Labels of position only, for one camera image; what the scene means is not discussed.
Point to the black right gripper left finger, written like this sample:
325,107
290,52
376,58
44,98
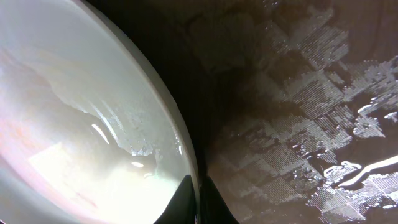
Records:
182,206

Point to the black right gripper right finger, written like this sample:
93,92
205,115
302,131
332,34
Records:
213,208

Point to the pale grey stained plate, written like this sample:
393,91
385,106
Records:
89,131

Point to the large brown serving tray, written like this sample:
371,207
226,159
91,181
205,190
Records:
291,105

